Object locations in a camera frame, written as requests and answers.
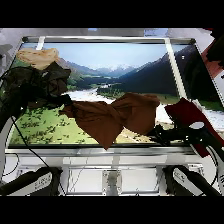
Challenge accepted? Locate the dark red garment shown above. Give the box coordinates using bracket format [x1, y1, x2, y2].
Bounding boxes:
[164, 97, 224, 159]

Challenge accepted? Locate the black cable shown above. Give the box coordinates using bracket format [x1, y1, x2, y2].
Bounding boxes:
[9, 114, 66, 196]

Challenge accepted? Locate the brown garment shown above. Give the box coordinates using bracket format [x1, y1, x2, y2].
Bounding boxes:
[59, 92, 162, 151]

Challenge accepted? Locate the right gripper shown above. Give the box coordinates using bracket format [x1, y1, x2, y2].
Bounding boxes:
[152, 125, 175, 144]

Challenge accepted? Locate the dark olive garment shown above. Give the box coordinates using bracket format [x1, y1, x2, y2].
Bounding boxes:
[5, 61, 72, 102]

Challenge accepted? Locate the beige garment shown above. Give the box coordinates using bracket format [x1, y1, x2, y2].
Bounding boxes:
[15, 47, 61, 71]

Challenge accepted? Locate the heap of clothes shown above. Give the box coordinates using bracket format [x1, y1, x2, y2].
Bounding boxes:
[200, 28, 224, 83]

